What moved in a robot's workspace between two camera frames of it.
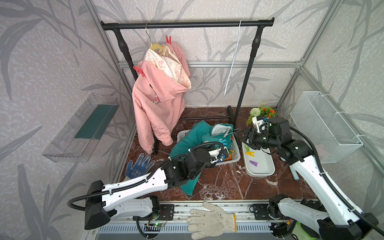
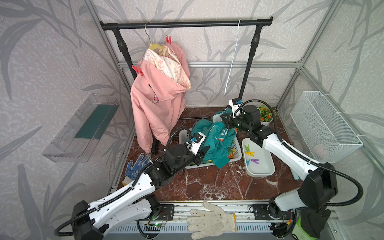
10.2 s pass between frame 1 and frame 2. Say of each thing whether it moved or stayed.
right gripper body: moved
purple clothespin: moved
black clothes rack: stayed
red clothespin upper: stayed
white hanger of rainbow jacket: stayed
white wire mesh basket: stayed
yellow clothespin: stayed
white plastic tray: stayed
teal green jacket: moved
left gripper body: moved
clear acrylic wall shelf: stayed
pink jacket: stayed
